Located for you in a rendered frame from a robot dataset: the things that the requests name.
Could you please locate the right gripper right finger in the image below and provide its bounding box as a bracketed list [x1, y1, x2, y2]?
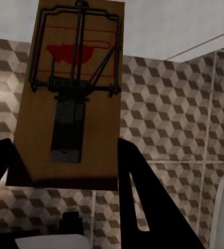
[118, 137, 205, 249]

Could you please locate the mousetrap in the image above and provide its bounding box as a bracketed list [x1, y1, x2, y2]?
[5, 0, 125, 191]

